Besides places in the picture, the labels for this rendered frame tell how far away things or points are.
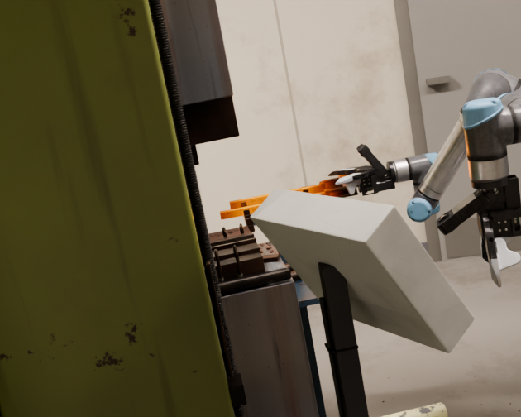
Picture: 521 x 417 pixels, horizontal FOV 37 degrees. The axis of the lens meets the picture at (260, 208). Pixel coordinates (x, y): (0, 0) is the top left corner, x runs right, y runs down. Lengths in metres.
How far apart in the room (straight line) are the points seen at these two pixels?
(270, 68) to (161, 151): 3.03
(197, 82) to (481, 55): 2.85
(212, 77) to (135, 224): 0.41
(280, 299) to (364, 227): 0.65
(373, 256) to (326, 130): 3.27
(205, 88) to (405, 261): 0.67
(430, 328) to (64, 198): 0.69
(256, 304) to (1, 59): 0.80
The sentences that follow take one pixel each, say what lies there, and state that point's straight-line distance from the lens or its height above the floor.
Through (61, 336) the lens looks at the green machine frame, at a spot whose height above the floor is 1.01.
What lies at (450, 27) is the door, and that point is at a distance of 4.36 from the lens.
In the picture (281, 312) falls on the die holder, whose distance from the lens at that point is 1.84.
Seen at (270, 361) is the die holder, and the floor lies 0.73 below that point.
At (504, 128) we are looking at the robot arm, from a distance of 1.54.
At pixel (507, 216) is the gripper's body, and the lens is 1.58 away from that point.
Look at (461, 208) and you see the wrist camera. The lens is 1.58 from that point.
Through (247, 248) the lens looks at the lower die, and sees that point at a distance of 1.88.
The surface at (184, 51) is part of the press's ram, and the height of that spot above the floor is 1.48.
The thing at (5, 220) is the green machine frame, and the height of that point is 1.25.
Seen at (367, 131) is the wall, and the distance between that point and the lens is 4.45.
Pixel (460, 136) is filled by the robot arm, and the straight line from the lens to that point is 2.35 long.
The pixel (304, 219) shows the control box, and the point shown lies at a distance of 1.34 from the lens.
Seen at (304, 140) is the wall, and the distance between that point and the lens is 4.47.
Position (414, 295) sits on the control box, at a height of 1.05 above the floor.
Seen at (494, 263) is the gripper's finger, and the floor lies 0.98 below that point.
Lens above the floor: 1.51
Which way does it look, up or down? 13 degrees down
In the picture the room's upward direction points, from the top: 11 degrees counter-clockwise
